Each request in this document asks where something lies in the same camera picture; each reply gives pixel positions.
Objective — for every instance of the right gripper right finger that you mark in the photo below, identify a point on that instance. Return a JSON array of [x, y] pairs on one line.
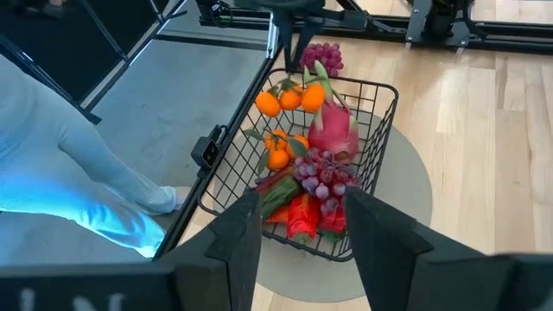
[[380, 250]]

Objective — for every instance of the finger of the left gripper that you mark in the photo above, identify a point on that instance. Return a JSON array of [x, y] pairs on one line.
[[309, 36], [285, 39]]

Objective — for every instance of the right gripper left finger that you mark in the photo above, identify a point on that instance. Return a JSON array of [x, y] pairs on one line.
[[237, 250]]

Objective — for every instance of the magenta grape bunch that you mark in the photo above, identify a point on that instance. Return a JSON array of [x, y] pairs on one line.
[[324, 56]]

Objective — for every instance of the red bell pepper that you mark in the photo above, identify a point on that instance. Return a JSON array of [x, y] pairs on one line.
[[270, 183], [334, 222]]

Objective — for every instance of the orange carrot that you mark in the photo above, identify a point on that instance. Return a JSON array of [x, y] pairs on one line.
[[278, 215]]

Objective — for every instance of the orange cluster with leaves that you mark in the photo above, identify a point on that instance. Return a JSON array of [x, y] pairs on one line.
[[277, 160], [289, 100]]

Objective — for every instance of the green cucumber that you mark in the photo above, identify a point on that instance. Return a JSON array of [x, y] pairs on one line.
[[278, 196]]

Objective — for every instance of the long red pepper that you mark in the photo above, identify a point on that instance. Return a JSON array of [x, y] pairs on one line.
[[302, 216]]

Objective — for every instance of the small dark purple grape bunch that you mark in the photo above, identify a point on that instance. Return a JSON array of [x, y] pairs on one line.
[[322, 177]]

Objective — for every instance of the pink dragon fruit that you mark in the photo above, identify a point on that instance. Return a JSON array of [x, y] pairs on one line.
[[332, 129]]

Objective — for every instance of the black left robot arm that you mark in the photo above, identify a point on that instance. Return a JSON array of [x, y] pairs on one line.
[[440, 17]]

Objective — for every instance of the round grey mat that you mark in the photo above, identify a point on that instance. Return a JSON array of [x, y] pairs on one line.
[[402, 194]]

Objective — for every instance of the person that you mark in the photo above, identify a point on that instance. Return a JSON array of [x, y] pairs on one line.
[[65, 151]]

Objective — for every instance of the silver frame bracket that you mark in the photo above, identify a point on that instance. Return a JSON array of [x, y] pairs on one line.
[[272, 39]]

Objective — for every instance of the small black table camera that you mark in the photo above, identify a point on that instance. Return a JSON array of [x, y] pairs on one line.
[[209, 152]]

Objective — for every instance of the black desk frame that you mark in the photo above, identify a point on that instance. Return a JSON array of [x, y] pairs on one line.
[[65, 26]]

